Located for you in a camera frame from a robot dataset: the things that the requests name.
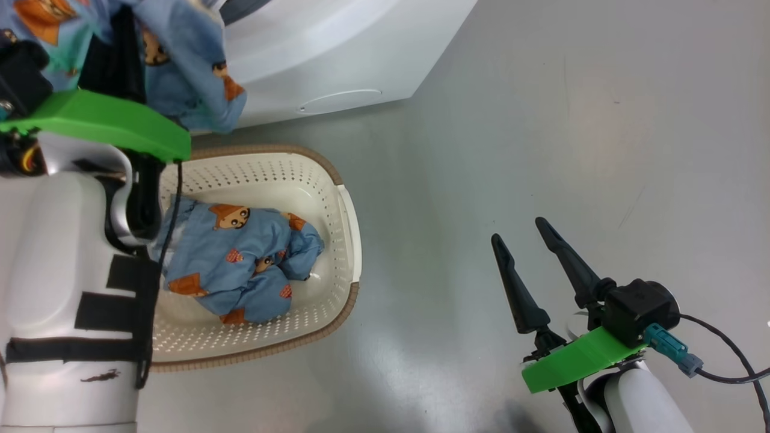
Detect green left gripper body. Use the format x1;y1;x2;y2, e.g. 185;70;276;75
0;89;192;247

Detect white front-load washing machine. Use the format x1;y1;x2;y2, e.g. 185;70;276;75
208;0;479;130

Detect blue cartoon garment cream print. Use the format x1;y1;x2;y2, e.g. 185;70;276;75
0;0;247;134

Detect round drain filter cover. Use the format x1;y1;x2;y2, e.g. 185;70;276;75
299;89;383;115

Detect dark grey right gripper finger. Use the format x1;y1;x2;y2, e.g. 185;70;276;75
491;233;566;361
535;217;617;310

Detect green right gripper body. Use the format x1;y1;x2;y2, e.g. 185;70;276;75
521;327;647;433

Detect cream perforated laundry basket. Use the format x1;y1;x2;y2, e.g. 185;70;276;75
149;143;363;372

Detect black cable teal connector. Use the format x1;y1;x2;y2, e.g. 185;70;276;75
644;313;770;433

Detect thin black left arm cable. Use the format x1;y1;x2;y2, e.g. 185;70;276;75
147;161;183;265

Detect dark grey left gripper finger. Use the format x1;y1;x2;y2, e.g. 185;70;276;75
78;5;146;104

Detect blue bear print garment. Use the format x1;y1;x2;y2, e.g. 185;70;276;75
150;195;325;325

